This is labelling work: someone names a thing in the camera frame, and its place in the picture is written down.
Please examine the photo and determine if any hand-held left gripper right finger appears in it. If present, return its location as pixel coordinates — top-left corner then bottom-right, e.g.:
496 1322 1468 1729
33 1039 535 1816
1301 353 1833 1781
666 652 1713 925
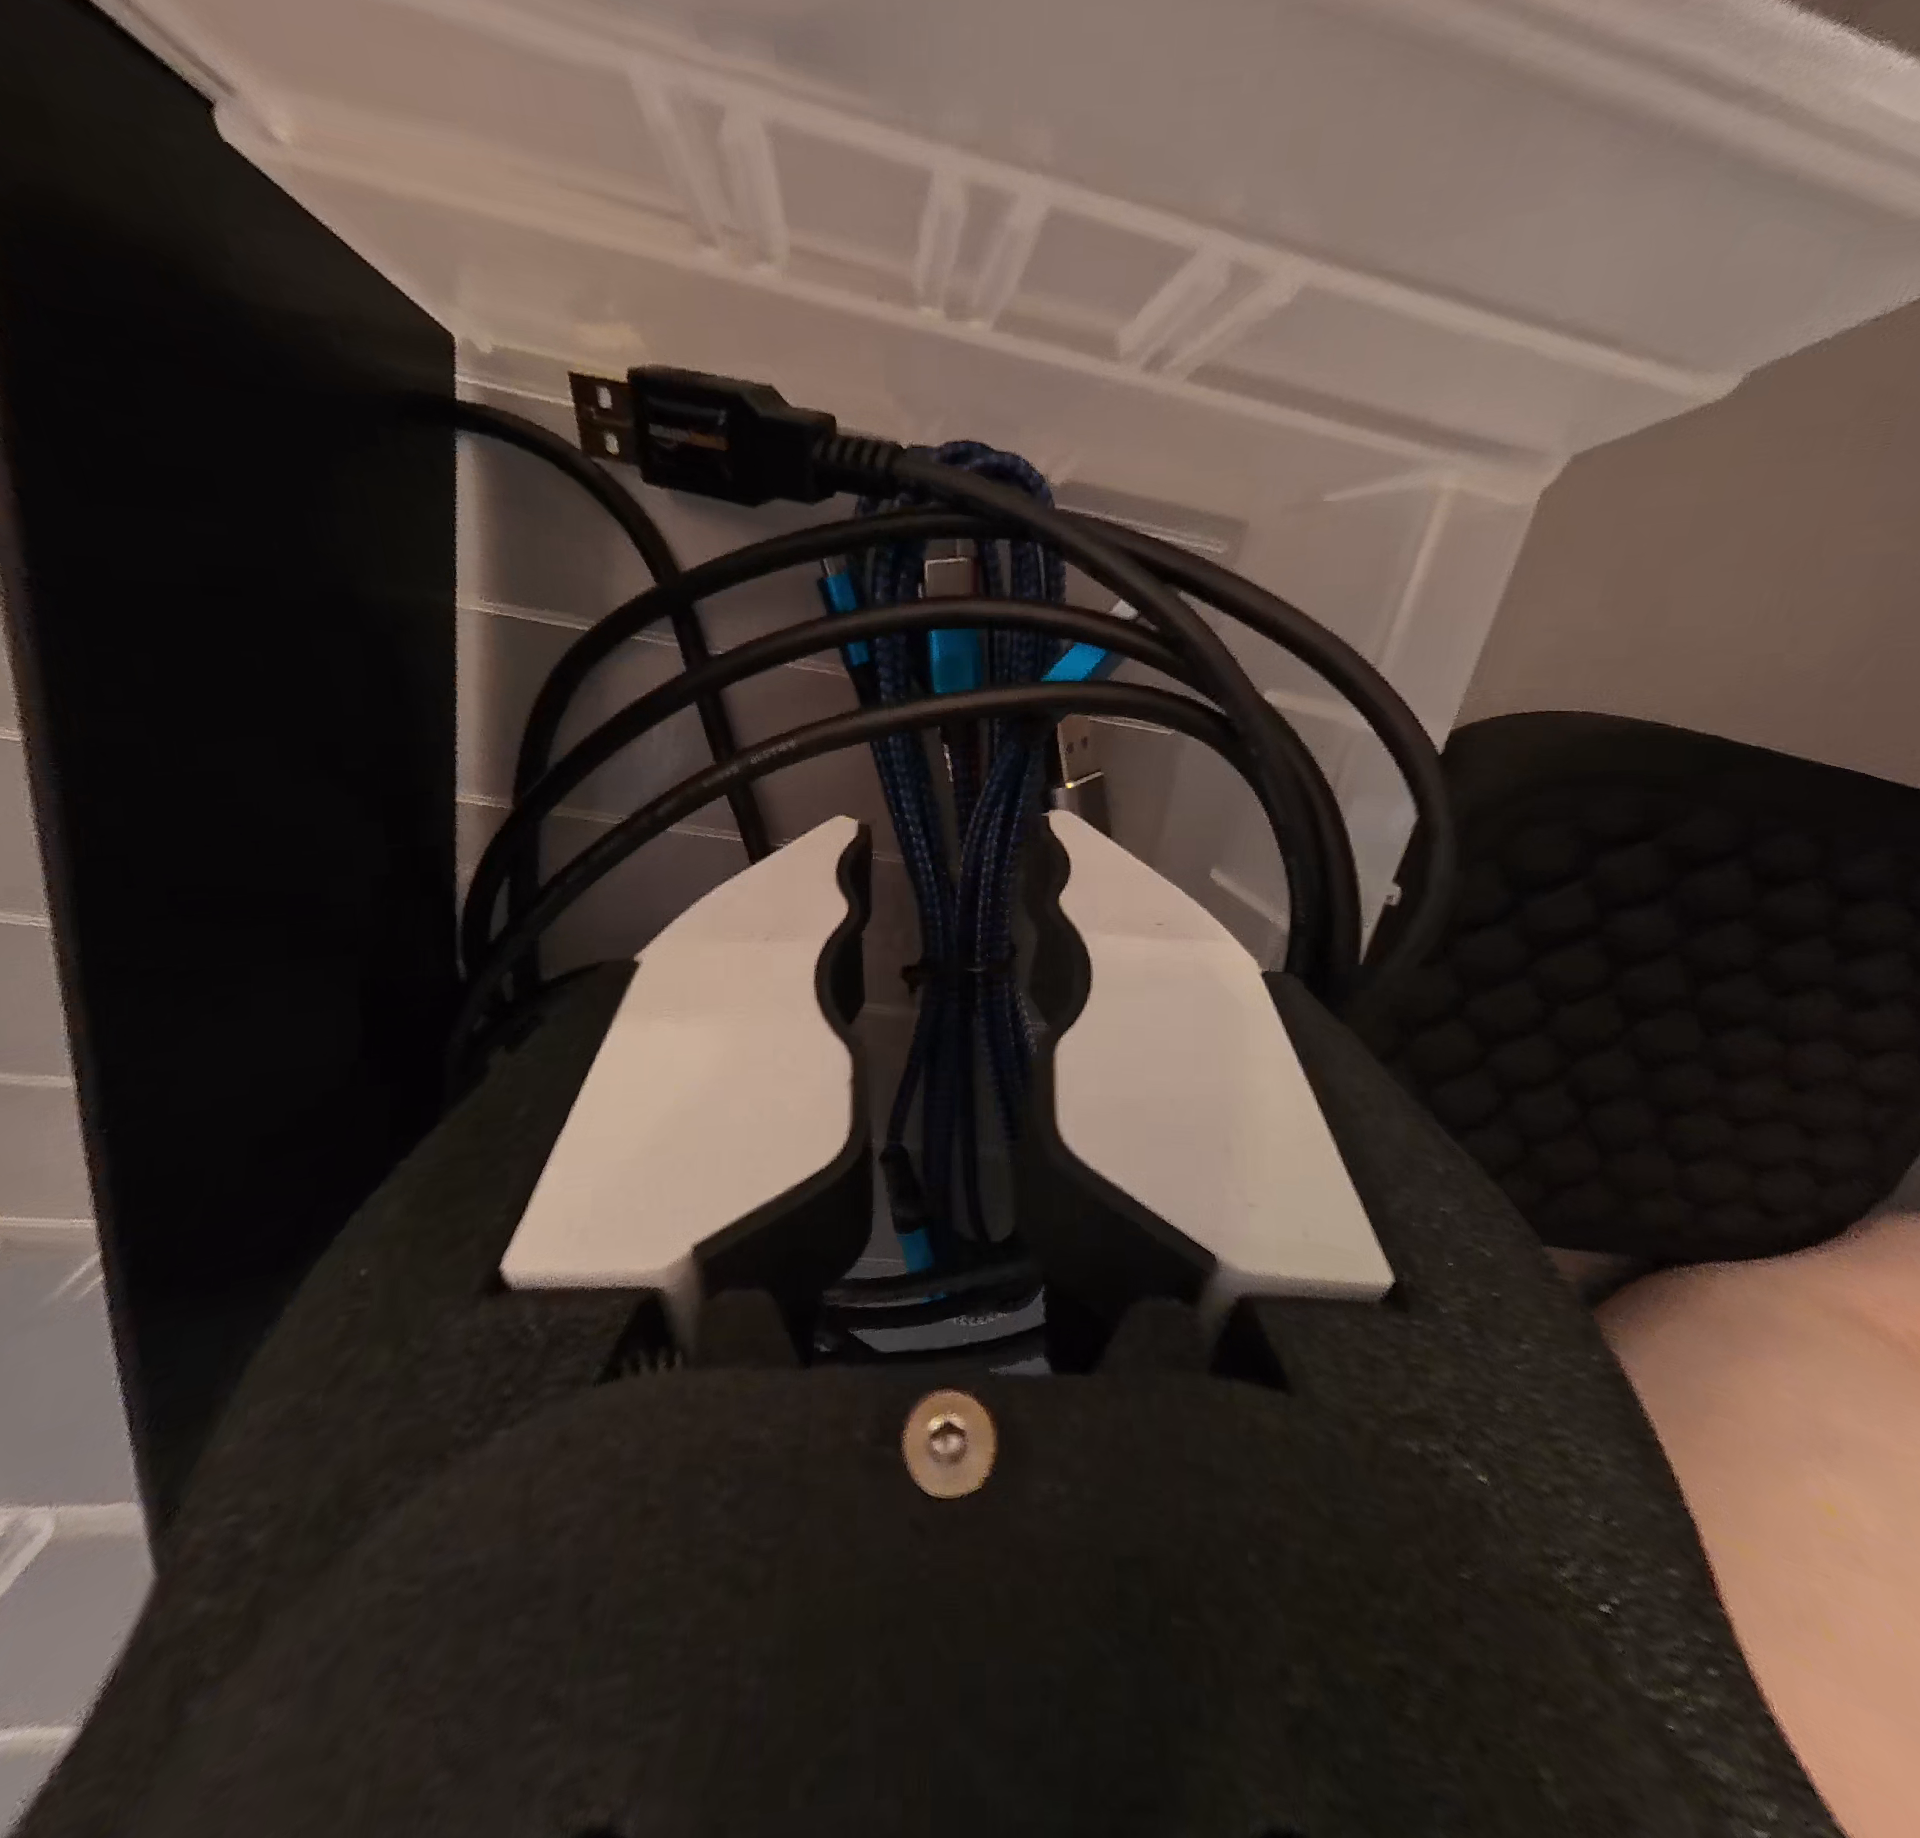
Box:
1034 810 1399 1347

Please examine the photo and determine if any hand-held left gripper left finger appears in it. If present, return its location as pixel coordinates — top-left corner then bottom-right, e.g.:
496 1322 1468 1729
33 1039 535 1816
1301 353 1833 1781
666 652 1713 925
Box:
498 819 874 1346

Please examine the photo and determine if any thin black cable black plug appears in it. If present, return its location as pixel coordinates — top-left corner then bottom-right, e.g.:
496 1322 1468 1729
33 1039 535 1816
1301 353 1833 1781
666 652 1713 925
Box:
449 399 773 866

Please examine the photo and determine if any clear plastic bin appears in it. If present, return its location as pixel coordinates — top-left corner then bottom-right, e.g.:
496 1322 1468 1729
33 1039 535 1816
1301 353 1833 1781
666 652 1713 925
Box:
0 0 1920 1781

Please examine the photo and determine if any person's right forearm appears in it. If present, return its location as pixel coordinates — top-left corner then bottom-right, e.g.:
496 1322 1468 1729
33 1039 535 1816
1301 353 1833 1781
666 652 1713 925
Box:
1560 1214 1920 1838

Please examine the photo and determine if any black mesh pad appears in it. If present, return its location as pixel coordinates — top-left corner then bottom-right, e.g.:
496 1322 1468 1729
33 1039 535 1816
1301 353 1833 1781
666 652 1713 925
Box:
1353 708 1920 1257

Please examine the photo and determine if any black bin divider plate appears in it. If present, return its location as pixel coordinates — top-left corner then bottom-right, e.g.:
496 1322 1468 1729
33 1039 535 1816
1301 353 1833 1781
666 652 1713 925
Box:
0 0 458 1546

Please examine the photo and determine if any blue braided cable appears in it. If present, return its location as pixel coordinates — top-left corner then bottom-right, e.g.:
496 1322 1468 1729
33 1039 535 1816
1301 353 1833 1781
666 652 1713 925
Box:
815 439 1119 1276

